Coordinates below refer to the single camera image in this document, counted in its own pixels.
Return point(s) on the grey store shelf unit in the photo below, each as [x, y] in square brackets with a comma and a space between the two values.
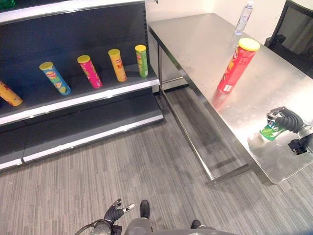
[73, 80]

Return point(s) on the robot body and legs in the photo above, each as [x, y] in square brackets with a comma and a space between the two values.
[156, 226]

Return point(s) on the stainless steel table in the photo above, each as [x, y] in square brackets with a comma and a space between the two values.
[234, 80]

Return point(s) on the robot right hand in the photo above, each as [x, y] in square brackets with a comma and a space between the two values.
[287, 120]

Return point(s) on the orange chip can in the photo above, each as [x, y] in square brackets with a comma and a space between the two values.
[117, 64]

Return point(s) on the clear plastic water bottle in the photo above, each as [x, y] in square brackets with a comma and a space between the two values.
[243, 17]

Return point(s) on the green packaged goods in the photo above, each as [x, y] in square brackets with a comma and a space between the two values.
[6, 3]

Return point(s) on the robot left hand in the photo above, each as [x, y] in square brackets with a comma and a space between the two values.
[113, 213]

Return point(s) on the pink chip can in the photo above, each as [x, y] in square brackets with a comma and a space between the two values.
[89, 71]

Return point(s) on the red chip can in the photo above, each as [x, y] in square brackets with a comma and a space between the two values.
[236, 67]

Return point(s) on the lime green chip can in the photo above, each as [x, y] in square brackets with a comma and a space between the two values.
[141, 61]

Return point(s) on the yellow chip can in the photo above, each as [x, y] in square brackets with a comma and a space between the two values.
[9, 95]

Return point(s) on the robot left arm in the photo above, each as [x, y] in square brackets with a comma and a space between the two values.
[101, 228]

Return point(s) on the black office chair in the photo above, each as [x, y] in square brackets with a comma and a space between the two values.
[291, 34]

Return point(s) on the blue chip can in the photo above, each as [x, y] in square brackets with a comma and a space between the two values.
[55, 78]

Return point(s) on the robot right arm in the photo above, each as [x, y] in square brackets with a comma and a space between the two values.
[303, 140]

